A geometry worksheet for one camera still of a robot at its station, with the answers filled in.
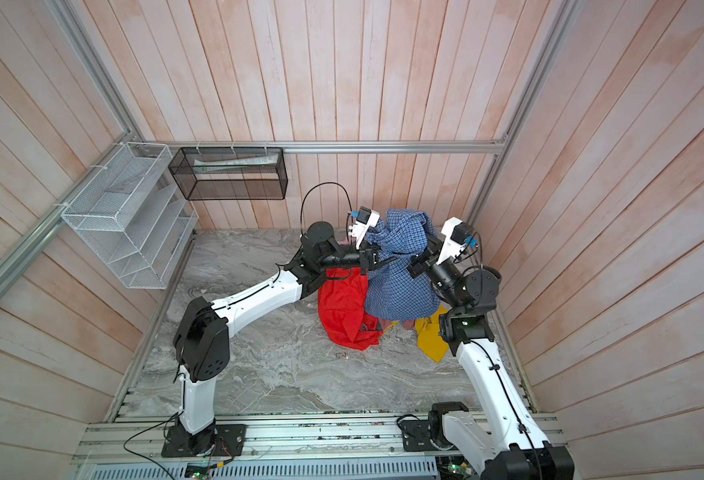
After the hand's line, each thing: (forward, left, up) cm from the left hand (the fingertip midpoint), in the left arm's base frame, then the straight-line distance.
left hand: (401, 259), depth 68 cm
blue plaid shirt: (-4, +2, -8) cm, 9 cm away
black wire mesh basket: (+48, +55, -10) cm, 73 cm away
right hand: (+2, 0, +7) cm, 8 cm away
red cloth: (+2, +14, -21) cm, 25 cm away
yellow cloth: (-4, -13, -32) cm, 35 cm away
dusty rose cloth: (-1, -7, -32) cm, 33 cm away
